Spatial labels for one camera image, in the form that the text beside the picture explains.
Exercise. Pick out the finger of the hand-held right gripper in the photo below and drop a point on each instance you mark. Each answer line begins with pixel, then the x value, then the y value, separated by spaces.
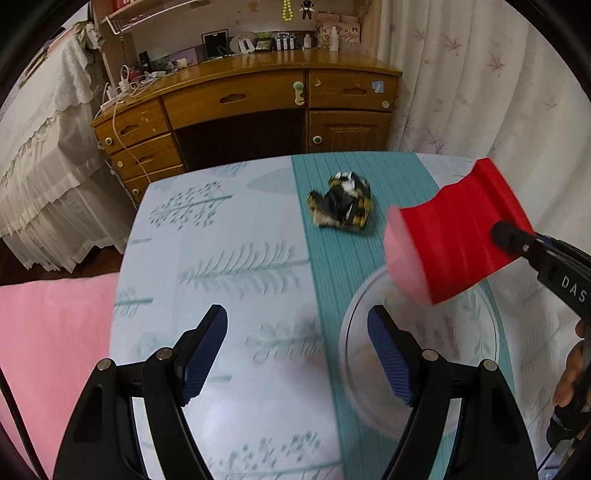
pixel 512 237
pixel 568 249

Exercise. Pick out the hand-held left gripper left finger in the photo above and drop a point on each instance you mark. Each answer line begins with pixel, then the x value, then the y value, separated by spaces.
pixel 203 355

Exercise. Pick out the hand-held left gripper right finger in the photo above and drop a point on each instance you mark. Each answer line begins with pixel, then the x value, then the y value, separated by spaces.
pixel 392 355

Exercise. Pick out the person's right hand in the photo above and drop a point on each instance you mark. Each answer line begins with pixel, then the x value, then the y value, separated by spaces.
pixel 575 369

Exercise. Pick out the white leaf print curtain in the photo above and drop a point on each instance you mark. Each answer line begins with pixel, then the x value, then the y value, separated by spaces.
pixel 485 92

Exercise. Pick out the black yellow crumpled wrapper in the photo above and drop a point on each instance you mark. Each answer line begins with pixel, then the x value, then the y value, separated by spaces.
pixel 341 203

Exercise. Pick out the white lace covered piano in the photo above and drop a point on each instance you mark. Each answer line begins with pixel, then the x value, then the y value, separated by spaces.
pixel 46 161

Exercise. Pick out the green knob hanger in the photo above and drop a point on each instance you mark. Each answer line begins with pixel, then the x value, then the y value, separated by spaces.
pixel 298 92

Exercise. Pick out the beige printed carton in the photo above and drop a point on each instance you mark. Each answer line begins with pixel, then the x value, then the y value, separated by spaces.
pixel 348 32

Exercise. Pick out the wooden desk with drawers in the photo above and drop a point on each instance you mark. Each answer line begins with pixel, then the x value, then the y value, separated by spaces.
pixel 258 97

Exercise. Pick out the white power strip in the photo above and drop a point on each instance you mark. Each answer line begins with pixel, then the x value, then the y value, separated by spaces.
pixel 115 94

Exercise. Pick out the white small bottle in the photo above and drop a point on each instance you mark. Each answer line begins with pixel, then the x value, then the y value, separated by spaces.
pixel 307 42

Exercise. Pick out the small hanging doll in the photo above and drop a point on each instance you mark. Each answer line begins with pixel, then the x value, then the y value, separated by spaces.
pixel 307 9

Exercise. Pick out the black photo frame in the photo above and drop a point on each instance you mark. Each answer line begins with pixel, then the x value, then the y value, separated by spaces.
pixel 215 45

